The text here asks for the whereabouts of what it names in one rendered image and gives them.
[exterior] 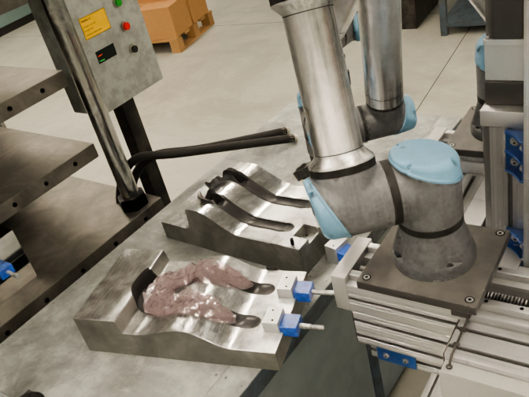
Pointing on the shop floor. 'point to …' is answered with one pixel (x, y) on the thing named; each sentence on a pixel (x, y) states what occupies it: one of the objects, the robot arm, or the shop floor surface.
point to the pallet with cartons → (175, 21)
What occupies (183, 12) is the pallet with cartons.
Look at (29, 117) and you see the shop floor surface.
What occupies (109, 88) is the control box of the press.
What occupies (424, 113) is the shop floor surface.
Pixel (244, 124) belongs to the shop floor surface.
